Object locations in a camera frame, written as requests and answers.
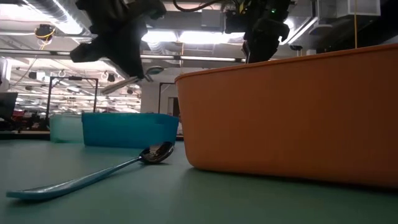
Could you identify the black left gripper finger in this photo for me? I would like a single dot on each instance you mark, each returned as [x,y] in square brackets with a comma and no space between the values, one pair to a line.
[124,53]
[142,53]

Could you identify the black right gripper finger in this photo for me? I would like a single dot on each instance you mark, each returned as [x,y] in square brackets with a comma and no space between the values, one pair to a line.
[273,37]
[255,46]

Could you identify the black round ceiling device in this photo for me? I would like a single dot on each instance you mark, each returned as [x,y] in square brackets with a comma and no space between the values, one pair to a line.
[44,31]

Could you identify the orange plastic bin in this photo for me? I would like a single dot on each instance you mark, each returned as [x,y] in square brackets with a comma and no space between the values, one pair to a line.
[280,118]

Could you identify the blue plastic bin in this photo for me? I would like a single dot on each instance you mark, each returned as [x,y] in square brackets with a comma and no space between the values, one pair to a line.
[124,130]

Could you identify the light teal translucent bin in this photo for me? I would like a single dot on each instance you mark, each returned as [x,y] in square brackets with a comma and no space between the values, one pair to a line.
[65,129]

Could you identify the dark monitor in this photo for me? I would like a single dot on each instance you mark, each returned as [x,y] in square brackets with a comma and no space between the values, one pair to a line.
[7,105]

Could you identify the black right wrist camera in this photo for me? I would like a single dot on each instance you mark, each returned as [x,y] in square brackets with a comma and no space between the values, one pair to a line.
[234,21]

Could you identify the black gantry frame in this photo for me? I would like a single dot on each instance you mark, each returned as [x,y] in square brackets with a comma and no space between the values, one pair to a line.
[49,99]

